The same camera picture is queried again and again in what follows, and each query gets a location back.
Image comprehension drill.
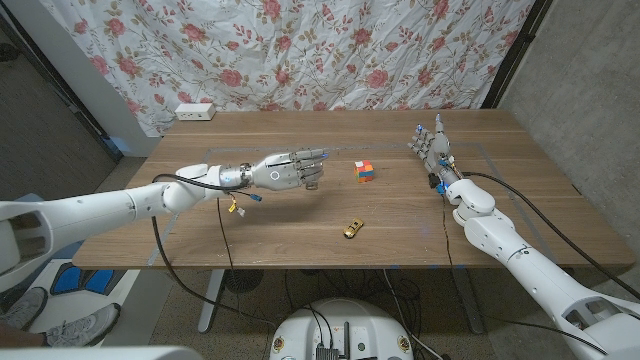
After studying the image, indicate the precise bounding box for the white floor cable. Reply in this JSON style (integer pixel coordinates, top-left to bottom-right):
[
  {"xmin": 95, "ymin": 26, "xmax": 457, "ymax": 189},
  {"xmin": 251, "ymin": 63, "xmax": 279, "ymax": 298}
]
[{"xmin": 382, "ymin": 269, "xmax": 444, "ymax": 360}]

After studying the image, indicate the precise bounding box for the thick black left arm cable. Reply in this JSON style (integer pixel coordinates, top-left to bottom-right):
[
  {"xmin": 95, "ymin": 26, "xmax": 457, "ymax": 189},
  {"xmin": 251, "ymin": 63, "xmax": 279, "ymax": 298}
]
[{"xmin": 151, "ymin": 172, "xmax": 279, "ymax": 329}]

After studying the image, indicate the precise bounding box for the white mat with blue pads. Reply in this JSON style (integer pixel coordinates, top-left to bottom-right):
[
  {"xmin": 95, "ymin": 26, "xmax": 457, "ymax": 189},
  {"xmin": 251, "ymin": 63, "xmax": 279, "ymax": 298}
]
[{"xmin": 27, "ymin": 258, "xmax": 174, "ymax": 347}]

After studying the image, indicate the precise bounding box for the black backdrop stand pole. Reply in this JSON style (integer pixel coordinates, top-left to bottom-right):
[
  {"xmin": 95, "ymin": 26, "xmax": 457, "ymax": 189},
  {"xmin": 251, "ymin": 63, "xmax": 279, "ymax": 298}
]
[{"xmin": 480, "ymin": 0, "xmax": 554, "ymax": 110}]

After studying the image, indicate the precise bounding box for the blue storage bin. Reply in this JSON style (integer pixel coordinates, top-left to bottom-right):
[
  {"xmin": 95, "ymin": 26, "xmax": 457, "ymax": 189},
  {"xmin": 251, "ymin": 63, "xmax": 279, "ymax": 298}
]
[{"xmin": 47, "ymin": 238, "xmax": 90, "ymax": 264}]

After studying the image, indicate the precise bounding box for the floral backdrop cloth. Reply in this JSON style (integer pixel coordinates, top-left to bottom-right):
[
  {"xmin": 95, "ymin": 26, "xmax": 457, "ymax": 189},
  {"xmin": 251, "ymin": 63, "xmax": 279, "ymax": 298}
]
[{"xmin": 39, "ymin": 0, "xmax": 536, "ymax": 137}]

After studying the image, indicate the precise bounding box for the white robot torso edge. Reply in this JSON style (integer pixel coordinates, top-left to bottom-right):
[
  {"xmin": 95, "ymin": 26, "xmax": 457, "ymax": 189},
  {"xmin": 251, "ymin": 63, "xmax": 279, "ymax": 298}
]
[{"xmin": 0, "ymin": 345, "xmax": 204, "ymax": 360}]

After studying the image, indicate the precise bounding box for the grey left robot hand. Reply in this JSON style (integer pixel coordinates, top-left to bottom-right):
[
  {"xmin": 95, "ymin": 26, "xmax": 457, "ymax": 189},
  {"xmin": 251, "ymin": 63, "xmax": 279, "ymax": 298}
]
[{"xmin": 249, "ymin": 147, "xmax": 330, "ymax": 192}]

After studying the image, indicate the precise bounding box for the round black floor fan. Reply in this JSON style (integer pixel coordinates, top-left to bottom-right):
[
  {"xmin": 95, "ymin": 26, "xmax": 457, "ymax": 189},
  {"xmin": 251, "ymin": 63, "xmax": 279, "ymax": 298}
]
[{"xmin": 223, "ymin": 269, "xmax": 265, "ymax": 295}]

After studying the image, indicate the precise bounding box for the white power strip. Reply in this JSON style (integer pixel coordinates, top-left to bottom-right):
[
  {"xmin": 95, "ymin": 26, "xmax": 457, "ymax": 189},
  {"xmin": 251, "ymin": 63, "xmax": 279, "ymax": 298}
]
[{"xmin": 174, "ymin": 102, "xmax": 217, "ymax": 122}]

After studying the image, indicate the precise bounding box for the grey tape outline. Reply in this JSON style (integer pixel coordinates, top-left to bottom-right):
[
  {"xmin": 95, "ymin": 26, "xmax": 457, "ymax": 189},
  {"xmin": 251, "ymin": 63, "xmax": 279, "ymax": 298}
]
[{"xmin": 147, "ymin": 142, "xmax": 556, "ymax": 266}]

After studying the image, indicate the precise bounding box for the grey sneaker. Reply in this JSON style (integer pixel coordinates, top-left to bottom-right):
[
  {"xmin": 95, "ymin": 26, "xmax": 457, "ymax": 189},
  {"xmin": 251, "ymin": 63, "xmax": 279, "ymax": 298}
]
[
  {"xmin": 43, "ymin": 302, "xmax": 122, "ymax": 348},
  {"xmin": 0, "ymin": 286, "xmax": 49, "ymax": 331}
]

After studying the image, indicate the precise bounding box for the grey table leg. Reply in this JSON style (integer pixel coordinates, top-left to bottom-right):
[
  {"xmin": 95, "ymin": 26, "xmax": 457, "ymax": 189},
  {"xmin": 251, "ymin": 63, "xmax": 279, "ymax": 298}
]
[{"xmin": 452, "ymin": 268, "xmax": 485, "ymax": 335}]

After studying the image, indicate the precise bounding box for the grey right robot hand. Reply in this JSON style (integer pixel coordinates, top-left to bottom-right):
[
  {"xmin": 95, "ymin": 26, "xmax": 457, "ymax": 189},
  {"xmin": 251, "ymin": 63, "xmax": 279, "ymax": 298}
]
[{"xmin": 406, "ymin": 112, "xmax": 464, "ymax": 189}]

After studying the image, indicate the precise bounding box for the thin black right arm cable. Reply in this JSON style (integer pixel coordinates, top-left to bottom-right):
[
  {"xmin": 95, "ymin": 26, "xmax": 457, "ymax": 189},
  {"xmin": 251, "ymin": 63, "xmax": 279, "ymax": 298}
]
[{"xmin": 441, "ymin": 194, "xmax": 609, "ymax": 356}]

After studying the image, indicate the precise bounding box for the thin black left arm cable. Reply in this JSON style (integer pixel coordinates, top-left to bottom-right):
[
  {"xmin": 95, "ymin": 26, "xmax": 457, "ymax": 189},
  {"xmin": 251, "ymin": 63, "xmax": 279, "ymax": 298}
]
[{"xmin": 215, "ymin": 197, "xmax": 236, "ymax": 271}]

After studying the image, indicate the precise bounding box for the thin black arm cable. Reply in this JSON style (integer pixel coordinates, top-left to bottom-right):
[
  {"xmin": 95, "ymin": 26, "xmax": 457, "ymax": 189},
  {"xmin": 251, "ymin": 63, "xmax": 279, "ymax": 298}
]
[
  {"xmin": 441, "ymin": 194, "xmax": 609, "ymax": 356},
  {"xmin": 215, "ymin": 197, "xmax": 236, "ymax": 271}
]

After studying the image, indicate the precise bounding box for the multicolour rubiks cube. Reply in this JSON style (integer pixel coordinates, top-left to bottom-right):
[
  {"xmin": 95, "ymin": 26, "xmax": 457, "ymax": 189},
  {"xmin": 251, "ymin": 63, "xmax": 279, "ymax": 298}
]
[{"xmin": 353, "ymin": 159, "xmax": 376, "ymax": 184}]

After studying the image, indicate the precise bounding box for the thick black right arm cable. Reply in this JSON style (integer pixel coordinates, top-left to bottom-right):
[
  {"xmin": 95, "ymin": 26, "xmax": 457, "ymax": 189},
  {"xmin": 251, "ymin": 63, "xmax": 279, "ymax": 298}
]
[{"xmin": 462, "ymin": 171, "xmax": 640, "ymax": 301}]

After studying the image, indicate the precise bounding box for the gold toy car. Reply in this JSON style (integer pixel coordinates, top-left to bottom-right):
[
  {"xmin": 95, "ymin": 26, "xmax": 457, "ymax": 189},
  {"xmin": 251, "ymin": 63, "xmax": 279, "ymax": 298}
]
[{"xmin": 342, "ymin": 217, "xmax": 365, "ymax": 240}]

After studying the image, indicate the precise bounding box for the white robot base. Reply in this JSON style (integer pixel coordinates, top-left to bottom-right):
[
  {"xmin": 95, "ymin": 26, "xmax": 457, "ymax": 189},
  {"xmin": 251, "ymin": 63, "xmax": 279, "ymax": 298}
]
[{"xmin": 269, "ymin": 298, "xmax": 415, "ymax": 360}]

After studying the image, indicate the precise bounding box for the person's leg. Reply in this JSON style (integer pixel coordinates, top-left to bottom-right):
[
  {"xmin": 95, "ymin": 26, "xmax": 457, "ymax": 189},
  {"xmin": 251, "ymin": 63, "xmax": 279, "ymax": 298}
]
[{"xmin": 0, "ymin": 323, "xmax": 46, "ymax": 349}]

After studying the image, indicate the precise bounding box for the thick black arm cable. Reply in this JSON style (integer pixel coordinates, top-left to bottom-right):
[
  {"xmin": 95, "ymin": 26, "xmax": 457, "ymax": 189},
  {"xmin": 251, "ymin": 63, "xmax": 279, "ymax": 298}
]
[
  {"xmin": 151, "ymin": 172, "xmax": 279, "ymax": 329},
  {"xmin": 462, "ymin": 171, "xmax": 640, "ymax": 301}
]

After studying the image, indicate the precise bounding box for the white table leg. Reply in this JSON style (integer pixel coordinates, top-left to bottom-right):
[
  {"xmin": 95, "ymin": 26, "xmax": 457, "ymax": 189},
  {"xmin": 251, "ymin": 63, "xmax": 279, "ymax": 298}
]
[{"xmin": 197, "ymin": 268, "xmax": 226, "ymax": 335}]

